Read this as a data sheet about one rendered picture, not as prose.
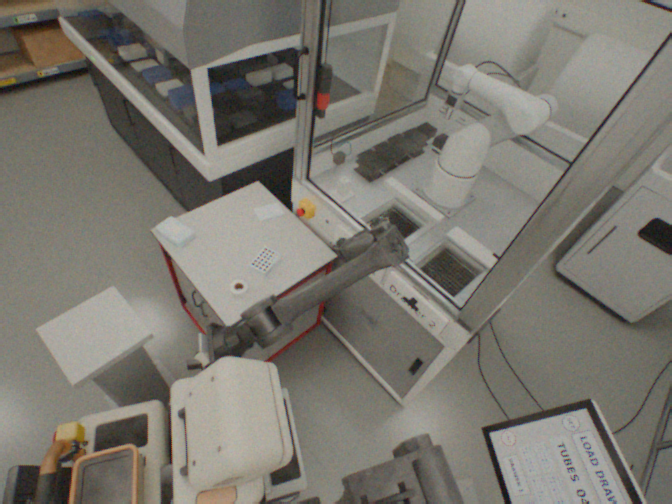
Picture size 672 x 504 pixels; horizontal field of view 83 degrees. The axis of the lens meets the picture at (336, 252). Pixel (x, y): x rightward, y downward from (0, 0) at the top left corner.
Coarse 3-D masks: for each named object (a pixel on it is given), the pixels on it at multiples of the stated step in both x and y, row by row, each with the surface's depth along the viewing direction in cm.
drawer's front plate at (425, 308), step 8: (392, 272) 150; (392, 280) 151; (400, 280) 148; (392, 288) 154; (400, 288) 150; (408, 288) 146; (400, 296) 152; (408, 296) 148; (416, 296) 144; (416, 304) 147; (424, 304) 143; (416, 312) 149; (424, 312) 145; (432, 312) 142; (440, 312) 141; (424, 320) 148; (432, 320) 144; (440, 320) 141; (448, 320) 139; (440, 328) 143
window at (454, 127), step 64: (384, 0) 100; (448, 0) 88; (512, 0) 78; (576, 0) 71; (320, 64) 128; (384, 64) 109; (448, 64) 95; (512, 64) 84; (576, 64) 75; (640, 64) 68; (320, 128) 145; (384, 128) 121; (448, 128) 104; (512, 128) 91; (576, 128) 81; (384, 192) 135; (448, 192) 114; (512, 192) 99; (448, 256) 127
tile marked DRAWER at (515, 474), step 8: (512, 456) 104; (504, 464) 105; (512, 464) 104; (520, 464) 102; (512, 472) 103; (520, 472) 102; (512, 480) 102; (520, 480) 101; (512, 488) 101; (520, 488) 100; (528, 488) 99
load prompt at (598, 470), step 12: (588, 432) 95; (576, 444) 96; (588, 444) 94; (588, 456) 93; (600, 456) 92; (588, 468) 93; (600, 468) 91; (600, 480) 90; (612, 480) 89; (600, 492) 89; (612, 492) 88
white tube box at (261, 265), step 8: (264, 248) 165; (256, 256) 162; (264, 256) 163; (272, 256) 163; (280, 256) 165; (256, 264) 160; (264, 264) 160; (272, 264) 161; (256, 272) 160; (264, 272) 158
